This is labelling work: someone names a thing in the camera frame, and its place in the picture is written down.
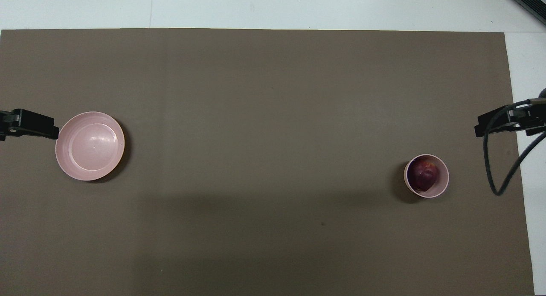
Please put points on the pink bowl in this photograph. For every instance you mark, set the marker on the pink bowl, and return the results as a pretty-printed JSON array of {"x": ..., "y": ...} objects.
[{"x": 443, "y": 181}]

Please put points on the brown table mat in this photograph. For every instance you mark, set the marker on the brown table mat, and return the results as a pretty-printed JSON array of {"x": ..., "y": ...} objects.
[{"x": 256, "y": 117}]

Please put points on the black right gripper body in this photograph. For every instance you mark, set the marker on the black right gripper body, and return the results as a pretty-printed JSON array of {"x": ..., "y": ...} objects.
[{"x": 535, "y": 117}]

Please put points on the dark red apple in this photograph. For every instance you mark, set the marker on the dark red apple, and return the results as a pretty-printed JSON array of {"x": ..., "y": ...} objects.
[{"x": 423, "y": 174}]

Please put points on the pink plate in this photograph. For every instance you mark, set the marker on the pink plate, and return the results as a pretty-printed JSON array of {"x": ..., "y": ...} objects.
[{"x": 89, "y": 146}]

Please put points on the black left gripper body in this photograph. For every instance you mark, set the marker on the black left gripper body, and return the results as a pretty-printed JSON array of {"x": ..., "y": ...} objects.
[{"x": 8, "y": 123}]

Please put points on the black ribbed device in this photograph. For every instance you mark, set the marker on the black ribbed device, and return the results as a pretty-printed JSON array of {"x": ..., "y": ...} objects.
[{"x": 531, "y": 1}]

